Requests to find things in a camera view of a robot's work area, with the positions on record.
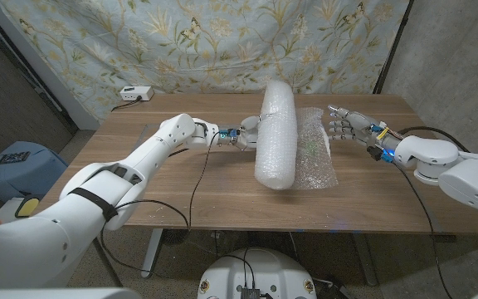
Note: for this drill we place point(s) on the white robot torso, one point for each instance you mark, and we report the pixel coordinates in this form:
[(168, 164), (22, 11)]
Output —
[(259, 270)]

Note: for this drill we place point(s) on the black backdrop pole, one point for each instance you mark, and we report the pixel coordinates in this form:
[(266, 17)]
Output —
[(392, 45)]

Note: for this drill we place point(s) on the floral backdrop cloth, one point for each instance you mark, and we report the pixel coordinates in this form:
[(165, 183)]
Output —
[(181, 45)]

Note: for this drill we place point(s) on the black round fan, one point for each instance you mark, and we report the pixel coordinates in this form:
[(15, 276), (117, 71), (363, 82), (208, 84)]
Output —
[(174, 236)]

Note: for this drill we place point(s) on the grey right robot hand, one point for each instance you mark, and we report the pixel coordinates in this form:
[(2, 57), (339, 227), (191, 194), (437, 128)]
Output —
[(361, 126)]

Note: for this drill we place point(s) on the bubble wrap roll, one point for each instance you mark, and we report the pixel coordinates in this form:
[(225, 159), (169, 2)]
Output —
[(276, 141)]

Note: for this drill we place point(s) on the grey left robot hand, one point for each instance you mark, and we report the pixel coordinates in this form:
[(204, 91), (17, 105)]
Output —
[(248, 135)]

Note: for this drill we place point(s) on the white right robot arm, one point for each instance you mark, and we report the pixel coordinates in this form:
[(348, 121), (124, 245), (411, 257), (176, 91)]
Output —
[(463, 174)]

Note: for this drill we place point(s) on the black torso device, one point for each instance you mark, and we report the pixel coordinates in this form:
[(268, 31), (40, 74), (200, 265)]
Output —
[(249, 293)]

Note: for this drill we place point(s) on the white power strip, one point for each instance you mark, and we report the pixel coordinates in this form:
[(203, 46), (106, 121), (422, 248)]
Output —
[(136, 93)]

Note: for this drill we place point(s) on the yellow black-rimmed pad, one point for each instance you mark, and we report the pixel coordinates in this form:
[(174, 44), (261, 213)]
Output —
[(27, 206)]

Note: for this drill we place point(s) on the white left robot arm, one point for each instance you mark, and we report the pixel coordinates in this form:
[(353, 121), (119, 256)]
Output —
[(77, 207)]

